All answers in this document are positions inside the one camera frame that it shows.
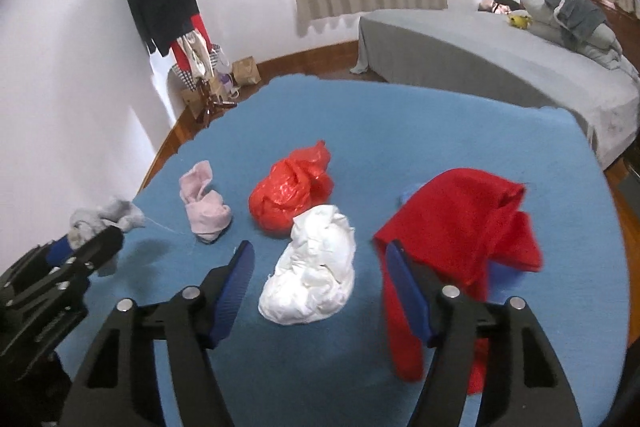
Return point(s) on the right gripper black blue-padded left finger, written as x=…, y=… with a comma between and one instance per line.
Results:
x=117, y=383

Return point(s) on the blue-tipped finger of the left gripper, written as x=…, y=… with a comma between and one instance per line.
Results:
x=59, y=251

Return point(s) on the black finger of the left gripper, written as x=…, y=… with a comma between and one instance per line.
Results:
x=92, y=256

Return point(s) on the grey sock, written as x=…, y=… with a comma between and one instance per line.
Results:
x=88, y=223

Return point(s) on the pink sock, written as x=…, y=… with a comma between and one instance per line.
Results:
x=209, y=216

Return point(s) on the red cloth garment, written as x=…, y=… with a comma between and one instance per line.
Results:
x=457, y=223

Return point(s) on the red plastic bag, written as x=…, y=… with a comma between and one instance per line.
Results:
x=294, y=184

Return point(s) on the white paper wad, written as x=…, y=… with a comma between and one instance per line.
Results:
x=315, y=275

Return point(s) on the blue plastic bag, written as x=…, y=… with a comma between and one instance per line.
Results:
x=409, y=192

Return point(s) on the wooden coat rack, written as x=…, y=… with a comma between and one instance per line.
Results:
x=213, y=98

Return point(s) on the checkered tote bag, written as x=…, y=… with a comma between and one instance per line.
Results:
x=218, y=62

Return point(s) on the brown paper bag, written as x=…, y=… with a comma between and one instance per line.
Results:
x=245, y=72

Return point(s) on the red hanging garment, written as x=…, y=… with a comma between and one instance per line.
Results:
x=196, y=45

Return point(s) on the grey sheeted bed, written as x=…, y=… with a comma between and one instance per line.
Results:
x=480, y=54

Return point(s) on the yellow plush toy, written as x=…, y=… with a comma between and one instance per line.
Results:
x=519, y=20

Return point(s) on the grey pillows and duvet pile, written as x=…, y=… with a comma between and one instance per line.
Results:
x=603, y=47

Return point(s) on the dark grey folded clothing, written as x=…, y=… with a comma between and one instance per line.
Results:
x=578, y=19

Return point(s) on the black bag beside pillows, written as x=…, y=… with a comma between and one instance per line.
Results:
x=499, y=6

